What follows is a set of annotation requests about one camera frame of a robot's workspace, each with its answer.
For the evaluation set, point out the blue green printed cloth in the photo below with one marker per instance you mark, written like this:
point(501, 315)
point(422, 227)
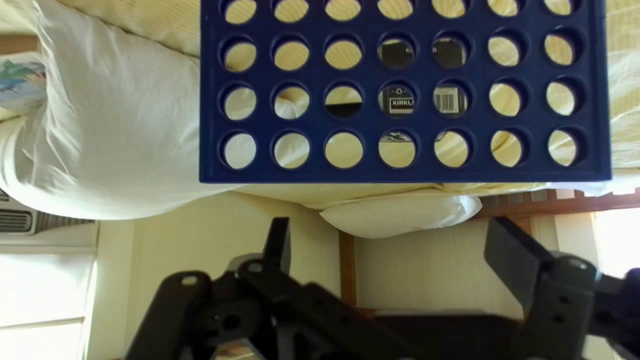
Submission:
point(19, 82)

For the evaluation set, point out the black patterned box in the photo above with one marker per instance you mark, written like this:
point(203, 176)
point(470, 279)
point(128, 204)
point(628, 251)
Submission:
point(400, 103)

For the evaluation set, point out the window air conditioner unit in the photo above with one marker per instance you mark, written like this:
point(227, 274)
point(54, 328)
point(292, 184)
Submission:
point(15, 214)

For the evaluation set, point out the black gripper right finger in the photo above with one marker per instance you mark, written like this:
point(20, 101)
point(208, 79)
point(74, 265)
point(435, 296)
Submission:
point(561, 306)

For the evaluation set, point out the flat white pillow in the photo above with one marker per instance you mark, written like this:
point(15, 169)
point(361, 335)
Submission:
point(400, 213)

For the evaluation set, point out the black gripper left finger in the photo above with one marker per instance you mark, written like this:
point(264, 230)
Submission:
point(280, 321)

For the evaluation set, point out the plump white pillow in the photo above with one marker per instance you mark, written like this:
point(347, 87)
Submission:
point(112, 140)

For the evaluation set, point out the blue gameboard with holes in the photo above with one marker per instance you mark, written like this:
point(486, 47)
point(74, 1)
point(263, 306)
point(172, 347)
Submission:
point(372, 166)

